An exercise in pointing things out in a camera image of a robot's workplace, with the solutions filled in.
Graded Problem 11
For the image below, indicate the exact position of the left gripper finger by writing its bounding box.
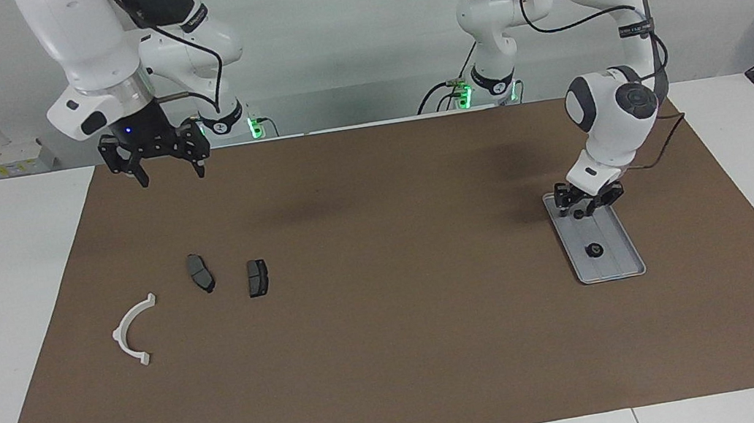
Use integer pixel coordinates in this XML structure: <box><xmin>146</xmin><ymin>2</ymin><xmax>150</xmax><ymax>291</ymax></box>
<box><xmin>583</xmin><ymin>180</ymin><xmax>628</xmax><ymax>217</ymax></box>
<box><xmin>552</xmin><ymin>180</ymin><xmax>582</xmax><ymax>223</ymax></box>

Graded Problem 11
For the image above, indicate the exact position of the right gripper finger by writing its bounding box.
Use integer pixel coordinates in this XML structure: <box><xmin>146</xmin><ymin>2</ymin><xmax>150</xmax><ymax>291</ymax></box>
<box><xmin>175</xmin><ymin>115</ymin><xmax>216</xmax><ymax>182</ymax></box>
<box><xmin>96</xmin><ymin>129</ymin><xmax>151</xmax><ymax>195</ymax></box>

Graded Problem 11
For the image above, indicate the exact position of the silver metal tray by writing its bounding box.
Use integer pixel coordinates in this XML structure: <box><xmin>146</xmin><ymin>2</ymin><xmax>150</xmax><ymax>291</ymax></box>
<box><xmin>541</xmin><ymin>180</ymin><xmax>649</xmax><ymax>290</ymax></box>

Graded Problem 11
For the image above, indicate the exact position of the green lit base connector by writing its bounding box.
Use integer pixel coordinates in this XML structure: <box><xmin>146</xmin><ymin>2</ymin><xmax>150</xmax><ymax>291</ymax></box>
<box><xmin>446</xmin><ymin>75</ymin><xmax>477</xmax><ymax>111</ymax></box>
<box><xmin>247</xmin><ymin>112</ymin><xmax>279</xmax><ymax>141</ymax></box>

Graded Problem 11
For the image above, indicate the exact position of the white box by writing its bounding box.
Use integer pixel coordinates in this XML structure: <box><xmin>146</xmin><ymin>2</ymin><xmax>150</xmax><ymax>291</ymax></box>
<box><xmin>0</xmin><ymin>136</ymin><xmax>56</xmax><ymax>180</ymax></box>

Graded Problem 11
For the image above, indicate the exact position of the tapered grey brake pad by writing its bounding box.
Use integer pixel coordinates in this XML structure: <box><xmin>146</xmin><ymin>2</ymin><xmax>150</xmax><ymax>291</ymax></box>
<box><xmin>185</xmin><ymin>251</ymin><xmax>218</xmax><ymax>297</ymax></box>

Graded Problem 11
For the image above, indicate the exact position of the rectangular grey brake pad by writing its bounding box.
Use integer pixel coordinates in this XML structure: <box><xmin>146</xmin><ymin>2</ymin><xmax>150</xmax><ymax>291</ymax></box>
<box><xmin>244</xmin><ymin>257</ymin><xmax>273</xmax><ymax>300</ymax></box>

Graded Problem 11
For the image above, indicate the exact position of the brown table mat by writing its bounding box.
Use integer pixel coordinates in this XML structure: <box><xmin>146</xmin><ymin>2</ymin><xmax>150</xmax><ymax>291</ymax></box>
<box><xmin>0</xmin><ymin>69</ymin><xmax>754</xmax><ymax>423</ymax></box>

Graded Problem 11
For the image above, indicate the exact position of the black base cable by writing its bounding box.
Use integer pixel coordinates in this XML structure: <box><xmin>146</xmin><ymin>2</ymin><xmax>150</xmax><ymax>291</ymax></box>
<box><xmin>408</xmin><ymin>41</ymin><xmax>487</xmax><ymax>116</ymax></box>

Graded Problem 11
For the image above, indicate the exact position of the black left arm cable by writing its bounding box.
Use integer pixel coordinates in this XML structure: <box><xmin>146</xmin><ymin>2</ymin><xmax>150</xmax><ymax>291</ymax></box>
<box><xmin>519</xmin><ymin>0</ymin><xmax>694</xmax><ymax>185</ymax></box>

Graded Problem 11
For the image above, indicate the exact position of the white semicircular bracket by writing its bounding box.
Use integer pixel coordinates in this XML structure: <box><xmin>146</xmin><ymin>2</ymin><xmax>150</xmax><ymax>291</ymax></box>
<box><xmin>107</xmin><ymin>292</ymin><xmax>167</xmax><ymax>371</ymax></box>

